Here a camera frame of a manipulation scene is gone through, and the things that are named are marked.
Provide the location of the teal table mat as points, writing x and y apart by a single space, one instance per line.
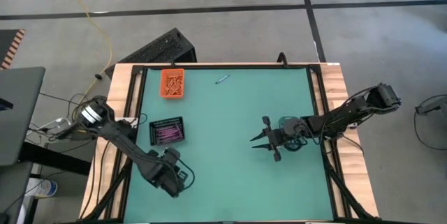
227 182

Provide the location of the grey desk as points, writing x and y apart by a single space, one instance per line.
21 112

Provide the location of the black perforated computer case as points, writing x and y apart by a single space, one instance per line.
157 49

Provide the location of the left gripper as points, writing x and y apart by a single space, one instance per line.
167 173

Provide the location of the orange crayon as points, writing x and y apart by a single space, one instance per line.
178 87
171 87
180 83
174 86
167 86

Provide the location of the grey low cabinet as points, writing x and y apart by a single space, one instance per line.
14 189

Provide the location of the white plastic container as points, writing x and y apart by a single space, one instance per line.
43 187

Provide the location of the hazard-striped floor mat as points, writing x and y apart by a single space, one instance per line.
7 46

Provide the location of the black plastic basket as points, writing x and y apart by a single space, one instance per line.
152 136

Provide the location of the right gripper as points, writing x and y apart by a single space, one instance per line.
283 136

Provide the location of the orange plastic basket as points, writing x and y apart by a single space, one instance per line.
162 74

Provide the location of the teal crayon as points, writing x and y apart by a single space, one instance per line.
222 79

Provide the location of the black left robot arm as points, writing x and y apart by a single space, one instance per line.
118 136

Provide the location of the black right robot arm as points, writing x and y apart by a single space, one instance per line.
349 112

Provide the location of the black desk beam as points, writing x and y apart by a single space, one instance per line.
52 157

